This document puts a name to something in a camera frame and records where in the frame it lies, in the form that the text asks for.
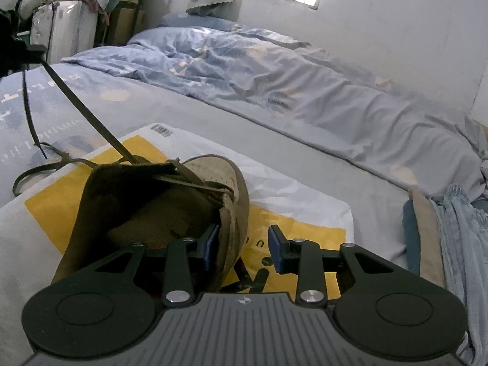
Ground plain blue pillow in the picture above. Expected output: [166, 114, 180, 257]
[158, 12, 239, 33]

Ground dark blue folded garment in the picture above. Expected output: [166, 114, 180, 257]
[402, 199, 422, 276]

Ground brown suede shoe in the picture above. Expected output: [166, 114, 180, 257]
[51, 154, 251, 299]

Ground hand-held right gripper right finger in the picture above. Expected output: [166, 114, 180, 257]
[268, 224, 405, 308]

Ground black clothes rack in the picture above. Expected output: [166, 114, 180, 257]
[101, 0, 154, 47]

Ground cardboard box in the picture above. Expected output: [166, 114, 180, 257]
[108, 3, 148, 45]

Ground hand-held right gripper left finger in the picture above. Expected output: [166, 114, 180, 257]
[95, 224, 221, 308]

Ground beige folded garment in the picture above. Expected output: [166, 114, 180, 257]
[407, 186, 447, 287]

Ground pink striped cloth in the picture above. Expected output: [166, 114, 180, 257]
[41, 0, 110, 20]

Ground white and yellow plastic bag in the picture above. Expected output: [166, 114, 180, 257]
[0, 121, 356, 366]

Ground light blue corduroy garment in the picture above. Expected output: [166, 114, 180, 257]
[430, 182, 488, 366]

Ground blue leaf-print duvet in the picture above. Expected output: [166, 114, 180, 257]
[60, 26, 488, 201]

